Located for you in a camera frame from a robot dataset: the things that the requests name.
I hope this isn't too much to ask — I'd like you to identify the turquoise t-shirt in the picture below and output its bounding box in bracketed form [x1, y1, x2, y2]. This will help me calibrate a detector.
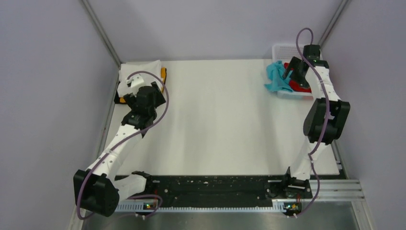
[264, 60, 293, 92]

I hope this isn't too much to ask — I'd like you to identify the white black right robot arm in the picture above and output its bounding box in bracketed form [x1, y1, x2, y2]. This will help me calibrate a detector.
[281, 44, 350, 197]

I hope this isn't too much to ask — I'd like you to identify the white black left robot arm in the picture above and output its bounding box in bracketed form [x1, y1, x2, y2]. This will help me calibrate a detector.
[73, 82, 169, 220]

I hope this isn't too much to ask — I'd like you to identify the white folded t-shirt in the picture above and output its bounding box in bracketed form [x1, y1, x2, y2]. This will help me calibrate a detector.
[117, 60, 163, 98]

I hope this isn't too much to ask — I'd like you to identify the red t-shirt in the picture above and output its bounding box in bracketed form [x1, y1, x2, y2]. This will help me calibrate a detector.
[282, 62, 312, 93]

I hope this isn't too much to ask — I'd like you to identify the yellow folded t-shirt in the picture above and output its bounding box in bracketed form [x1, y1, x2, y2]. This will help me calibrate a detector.
[160, 67, 167, 84]

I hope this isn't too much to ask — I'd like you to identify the white plastic laundry basket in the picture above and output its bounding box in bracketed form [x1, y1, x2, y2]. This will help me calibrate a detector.
[270, 44, 320, 101]

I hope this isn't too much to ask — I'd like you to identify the black folded t-shirt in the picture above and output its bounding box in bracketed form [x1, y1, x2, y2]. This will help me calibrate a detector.
[114, 92, 126, 104]

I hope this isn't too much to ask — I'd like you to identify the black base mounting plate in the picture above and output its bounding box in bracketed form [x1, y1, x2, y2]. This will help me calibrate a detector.
[114, 174, 313, 209]

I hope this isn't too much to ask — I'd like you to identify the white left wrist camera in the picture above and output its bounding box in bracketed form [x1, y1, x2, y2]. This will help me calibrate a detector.
[126, 76, 145, 89]

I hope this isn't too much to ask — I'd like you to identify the aluminium frame post right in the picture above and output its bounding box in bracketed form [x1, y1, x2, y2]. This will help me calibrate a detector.
[318, 0, 351, 48]

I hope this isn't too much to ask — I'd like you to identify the aluminium frame post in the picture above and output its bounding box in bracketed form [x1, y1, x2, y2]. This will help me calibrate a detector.
[318, 0, 351, 48]
[80, 0, 122, 67]

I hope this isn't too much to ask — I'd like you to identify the aluminium frame post left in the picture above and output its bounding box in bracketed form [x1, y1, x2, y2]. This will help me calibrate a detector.
[80, 0, 122, 67]

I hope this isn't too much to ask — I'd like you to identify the aluminium rail right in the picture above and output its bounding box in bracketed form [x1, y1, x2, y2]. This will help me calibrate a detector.
[272, 179, 365, 202]

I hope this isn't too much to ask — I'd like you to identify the white cable duct strip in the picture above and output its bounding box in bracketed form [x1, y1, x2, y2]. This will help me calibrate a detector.
[115, 201, 286, 213]

